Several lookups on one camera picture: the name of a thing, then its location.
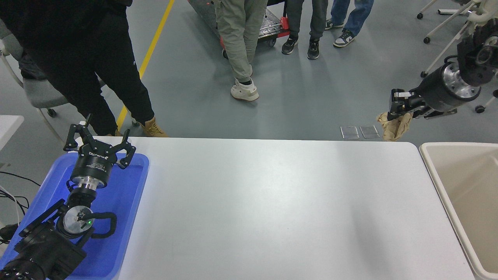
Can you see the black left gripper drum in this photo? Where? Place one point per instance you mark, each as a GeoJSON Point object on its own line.
{"type": "Point", "coordinates": [93, 165]}

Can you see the small white side table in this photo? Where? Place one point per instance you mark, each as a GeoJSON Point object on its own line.
{"type": "Point", "coordinates": [7, 128]}

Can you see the person in grey trousers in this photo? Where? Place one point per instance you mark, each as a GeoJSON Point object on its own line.
{"type": "Point", "coordinates": [237, 35]}

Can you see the large pale bin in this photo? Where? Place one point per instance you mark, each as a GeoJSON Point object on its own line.
{"type": "Point", "coordinates": [467, 186]}

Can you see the blue plastic tray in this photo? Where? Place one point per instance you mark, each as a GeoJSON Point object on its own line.
{"type": "Point", "coordinates": [124, 202]}

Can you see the person with black shoes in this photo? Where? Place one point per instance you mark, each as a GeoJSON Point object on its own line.
{"type": "Point", "coordinates": [311, 19]}

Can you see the grey wheeled chair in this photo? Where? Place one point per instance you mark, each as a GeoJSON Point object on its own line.
{"type": "Point", "coordinates": [42, 95]}

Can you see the white wheeled chair base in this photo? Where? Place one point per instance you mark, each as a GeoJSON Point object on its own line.
{"type": "Point", "coordinates": [475, 17]}
{"type": "Point", "coordinates": [479, 109]}

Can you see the red platform cart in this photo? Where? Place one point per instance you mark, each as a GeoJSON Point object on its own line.
{"type": "Point", "coordinates": [272, 25]}

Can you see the person in black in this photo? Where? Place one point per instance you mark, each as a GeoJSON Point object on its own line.
{"type": "Point", "coordinates": [78, 46]}

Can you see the clear floor plate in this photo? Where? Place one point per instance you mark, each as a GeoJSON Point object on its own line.
{"type": "Point", "coordinates": [349, 132]}
{"type": "Point", "coordinates": [368, 131]}

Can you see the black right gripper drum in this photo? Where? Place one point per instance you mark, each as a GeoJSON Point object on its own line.
{"type": "Point", "coordinates": [433, 93]}

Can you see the person in blue jeans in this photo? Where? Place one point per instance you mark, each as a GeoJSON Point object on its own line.
{"type": "Point", "coordinates": [356, 15]}

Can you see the tan paper ball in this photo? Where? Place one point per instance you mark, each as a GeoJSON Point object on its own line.
{"type": "Point", "coordinates": [395, 128]}

